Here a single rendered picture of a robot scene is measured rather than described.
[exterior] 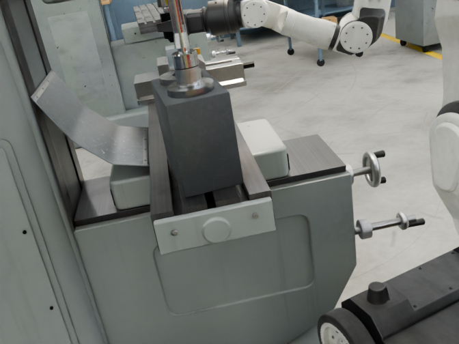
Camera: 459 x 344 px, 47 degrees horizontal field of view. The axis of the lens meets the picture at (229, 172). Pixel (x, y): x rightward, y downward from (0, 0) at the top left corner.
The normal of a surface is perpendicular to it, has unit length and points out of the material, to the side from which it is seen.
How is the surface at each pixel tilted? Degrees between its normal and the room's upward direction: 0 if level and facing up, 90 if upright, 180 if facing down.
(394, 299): 0
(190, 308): 90
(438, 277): 0
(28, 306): 88
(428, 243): 0
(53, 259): 88
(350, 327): 18
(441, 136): 90
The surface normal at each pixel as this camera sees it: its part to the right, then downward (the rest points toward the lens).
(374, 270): -0.15, -0.90
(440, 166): -0.89, 0.30
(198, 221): 0.15, 0.40
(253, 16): -0.12, 0.37
